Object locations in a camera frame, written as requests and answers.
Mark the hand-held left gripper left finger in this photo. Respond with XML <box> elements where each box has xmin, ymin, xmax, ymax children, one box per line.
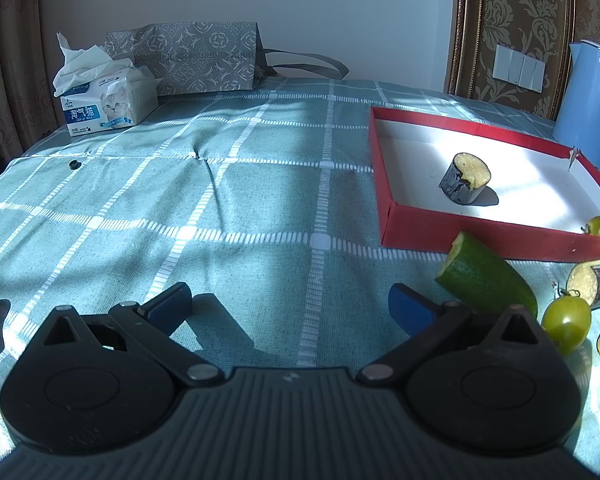
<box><xmin>42</xmin><ymin>282</ymin><xmax>226</xmax><ymax>388</ymax></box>

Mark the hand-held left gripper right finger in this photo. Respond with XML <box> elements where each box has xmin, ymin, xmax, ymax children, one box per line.
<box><xmin>357</xmin><ymin>283</ymin><xmax>553</xmax><ymax>386</ymax></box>

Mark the red cardboard box lid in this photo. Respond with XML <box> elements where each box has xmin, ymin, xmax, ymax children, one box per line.
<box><xmin>369</xmin><ymin>106</ymin><xmax>600</xmax><ymax>264</ymax></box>

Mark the green cucumber piece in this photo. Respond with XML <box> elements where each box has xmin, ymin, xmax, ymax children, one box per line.
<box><xmin>434</xmin><ymin>230</ymin><xmax>539</xmax><ymax>319</ymax></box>

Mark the eggplant piece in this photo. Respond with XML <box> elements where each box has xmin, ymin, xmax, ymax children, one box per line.
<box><xmin>439</xmin><ymin>152</ymin><xmax>492</xmax><ymax>206</ymax></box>
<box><xmin>565</xmin><ymin>256</ymin><xmax>600</xmax><ymax>310</ymax></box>

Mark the large green tomato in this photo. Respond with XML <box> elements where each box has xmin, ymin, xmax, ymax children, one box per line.
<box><xmin>540</xmin><ymin>287</ymin><xmax>593</xmax><ymax>357</ymax></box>

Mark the teal checked tablecloth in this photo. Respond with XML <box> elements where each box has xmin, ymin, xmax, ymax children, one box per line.
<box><xmin>0</xmin><ymin>77</ymin><xmax>600</xmax><ymax>466</ymax></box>

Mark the white tissue pack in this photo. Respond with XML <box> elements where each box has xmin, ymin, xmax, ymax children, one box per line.
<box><xmin>52</xmin><ymin>32</ymin><xmax>160</xmax><ymax>138</ymax></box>

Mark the grey patterned gift bag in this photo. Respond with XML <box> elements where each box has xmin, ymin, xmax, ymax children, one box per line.
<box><xmin>104</xmin><ymin>22</ymin><xmax>350</xmax><ymax>97</ymax></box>

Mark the blue electric kettle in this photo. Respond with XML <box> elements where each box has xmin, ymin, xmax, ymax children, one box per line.
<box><xmin>552</xmin><ymin>39</ymin><xmax>600</xmax><ymax>170</ymax></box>

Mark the brown patterned curtain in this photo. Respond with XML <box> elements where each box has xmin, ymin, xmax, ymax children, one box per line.
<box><xmin>0</xmin><ymin>0</ymin><xmax>63</xmax><ymax>191</ymax></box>

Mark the white wall switch panel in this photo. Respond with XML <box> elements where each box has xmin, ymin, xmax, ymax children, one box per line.
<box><xmin>493</xmin><ymin>44</ymin><xmax>547</xmax><ymax>93</ymax></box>

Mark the dark wooden wall moulding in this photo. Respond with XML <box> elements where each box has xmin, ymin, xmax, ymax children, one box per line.
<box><xmin>444</xmin><ymin>0</ymin><xmax>578</xmax><ymax>116</ymax></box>

